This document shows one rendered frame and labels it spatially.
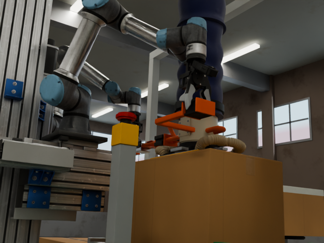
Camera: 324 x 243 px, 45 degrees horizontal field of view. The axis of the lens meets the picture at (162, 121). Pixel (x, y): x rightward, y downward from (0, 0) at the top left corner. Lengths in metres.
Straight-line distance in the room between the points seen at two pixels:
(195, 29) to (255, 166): 0.56
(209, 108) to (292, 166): 7.17
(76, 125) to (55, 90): 0.18
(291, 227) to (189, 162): 2.11
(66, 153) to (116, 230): 0.44
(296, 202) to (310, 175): 4.71
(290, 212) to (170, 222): 2.05
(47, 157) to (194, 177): 0.55
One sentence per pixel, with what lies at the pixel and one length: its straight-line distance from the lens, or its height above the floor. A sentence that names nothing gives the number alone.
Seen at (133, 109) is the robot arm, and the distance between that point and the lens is 2.25.
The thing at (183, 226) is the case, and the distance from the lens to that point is 1.47.
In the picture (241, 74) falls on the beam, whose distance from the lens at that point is 8.52.
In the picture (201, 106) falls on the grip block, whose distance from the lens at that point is 1.34.
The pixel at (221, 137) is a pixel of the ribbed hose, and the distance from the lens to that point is 1.58.
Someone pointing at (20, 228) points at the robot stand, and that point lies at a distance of 1.81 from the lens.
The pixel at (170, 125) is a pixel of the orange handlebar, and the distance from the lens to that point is 1.61.
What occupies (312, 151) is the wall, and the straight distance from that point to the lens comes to 8.26.
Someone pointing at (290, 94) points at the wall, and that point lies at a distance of 8.83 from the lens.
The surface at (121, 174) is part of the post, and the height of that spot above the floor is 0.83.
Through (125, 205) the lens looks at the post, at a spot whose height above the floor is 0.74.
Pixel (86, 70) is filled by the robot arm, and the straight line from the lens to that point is 2.25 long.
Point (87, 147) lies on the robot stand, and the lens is 1.73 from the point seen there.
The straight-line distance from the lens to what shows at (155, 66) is 6.03.
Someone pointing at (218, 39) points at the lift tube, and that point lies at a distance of 1.87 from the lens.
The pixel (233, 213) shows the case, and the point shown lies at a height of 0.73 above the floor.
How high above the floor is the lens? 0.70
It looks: 14 degrees up
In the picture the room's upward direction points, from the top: 2 degrees clockwise
